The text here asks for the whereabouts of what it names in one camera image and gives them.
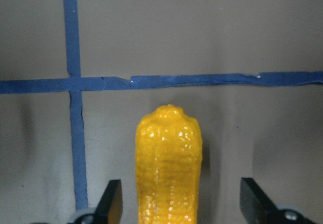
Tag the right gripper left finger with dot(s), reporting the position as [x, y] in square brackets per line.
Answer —
[110, 206]

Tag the yellow plastic corn cob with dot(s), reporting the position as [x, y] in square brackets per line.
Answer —
[168, 157]

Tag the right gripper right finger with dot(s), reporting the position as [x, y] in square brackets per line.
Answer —
[255, 205]

